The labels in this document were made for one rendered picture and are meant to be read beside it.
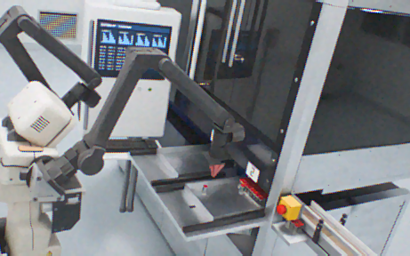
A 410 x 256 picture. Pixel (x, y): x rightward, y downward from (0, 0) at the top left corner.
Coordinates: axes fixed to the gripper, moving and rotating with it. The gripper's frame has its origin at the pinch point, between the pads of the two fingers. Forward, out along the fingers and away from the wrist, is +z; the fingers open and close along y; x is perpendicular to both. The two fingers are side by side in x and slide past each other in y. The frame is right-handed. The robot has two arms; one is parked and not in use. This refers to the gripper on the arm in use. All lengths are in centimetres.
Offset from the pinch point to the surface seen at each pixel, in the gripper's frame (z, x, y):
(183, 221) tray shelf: 20.1, -1.2, -11.1
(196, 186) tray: 19.4, 19.8, 5.6
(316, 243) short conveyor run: 21, -29, 36
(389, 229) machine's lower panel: 49, -11, 118
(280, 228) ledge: 21.5, -16.0, 28.1
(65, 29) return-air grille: 76, 543, 50
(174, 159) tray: 20, 47, 6
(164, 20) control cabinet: -42, 87, 11
